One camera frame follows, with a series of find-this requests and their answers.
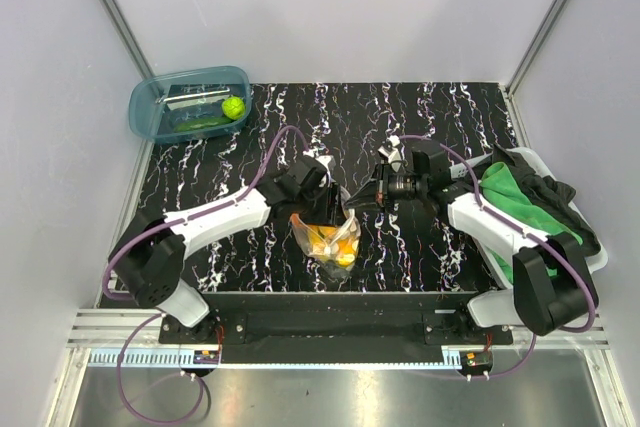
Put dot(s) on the yellow green fake mango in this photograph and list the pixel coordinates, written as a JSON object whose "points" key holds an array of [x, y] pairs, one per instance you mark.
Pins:
{"points": [[345, 260]]}

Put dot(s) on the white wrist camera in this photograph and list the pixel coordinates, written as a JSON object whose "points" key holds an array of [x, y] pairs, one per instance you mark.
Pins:
{"points": [[327, 161], [390, 153]]}

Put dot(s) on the green fake lime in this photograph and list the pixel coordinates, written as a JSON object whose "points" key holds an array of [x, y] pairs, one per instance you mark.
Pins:
{"points": [[234, 108]]}

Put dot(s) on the black cloth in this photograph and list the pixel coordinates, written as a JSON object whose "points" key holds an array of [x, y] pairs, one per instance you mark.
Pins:
{"points": [[553, 196]]}

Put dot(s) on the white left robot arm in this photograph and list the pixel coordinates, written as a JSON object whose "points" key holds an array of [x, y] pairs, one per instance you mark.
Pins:
{"points": [[149, 256]]}

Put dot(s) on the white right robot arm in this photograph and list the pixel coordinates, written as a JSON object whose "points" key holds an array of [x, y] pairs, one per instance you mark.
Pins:
{"points": [[551, 288]]}

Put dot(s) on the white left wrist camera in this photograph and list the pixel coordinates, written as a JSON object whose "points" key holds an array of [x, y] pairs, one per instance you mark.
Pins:
{"points": [[327, 161]]}

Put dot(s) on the green cloth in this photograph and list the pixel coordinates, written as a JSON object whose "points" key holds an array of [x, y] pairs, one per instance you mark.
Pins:
{"points": [[500, 189]]}

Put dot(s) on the yellow fake fruit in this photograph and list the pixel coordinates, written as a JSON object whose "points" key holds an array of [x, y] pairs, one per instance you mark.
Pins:
{"points": [[346, 245]]}

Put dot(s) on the clear polka dot zip bag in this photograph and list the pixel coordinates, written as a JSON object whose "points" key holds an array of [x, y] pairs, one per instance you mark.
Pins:
{"points": [[351, 228]]}

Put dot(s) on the blue transparent plastic container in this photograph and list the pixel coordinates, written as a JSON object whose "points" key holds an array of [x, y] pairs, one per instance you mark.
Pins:
{"points": [[158, 104]]}

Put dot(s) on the dark green fake cucumber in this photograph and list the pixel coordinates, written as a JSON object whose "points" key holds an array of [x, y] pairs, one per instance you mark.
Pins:
{"points": [[202, 123]]}

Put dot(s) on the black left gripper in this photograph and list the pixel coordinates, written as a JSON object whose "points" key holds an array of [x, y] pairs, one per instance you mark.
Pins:
{"points": [[330, 213]]}

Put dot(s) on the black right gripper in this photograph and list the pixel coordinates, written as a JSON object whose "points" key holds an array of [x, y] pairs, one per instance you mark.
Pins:
{"points": [[377, 192]]}

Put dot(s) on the white laundry basket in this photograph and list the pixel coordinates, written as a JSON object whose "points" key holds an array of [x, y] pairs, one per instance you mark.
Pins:
{"points": [[498, 236]]}

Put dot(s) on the yellow fake banana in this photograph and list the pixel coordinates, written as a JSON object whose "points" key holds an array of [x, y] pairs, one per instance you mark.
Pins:
{"points": [[320, 236]]}

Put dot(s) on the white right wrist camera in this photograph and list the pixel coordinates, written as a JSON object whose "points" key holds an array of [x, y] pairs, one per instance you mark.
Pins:
{"points": [[390, 153]]}

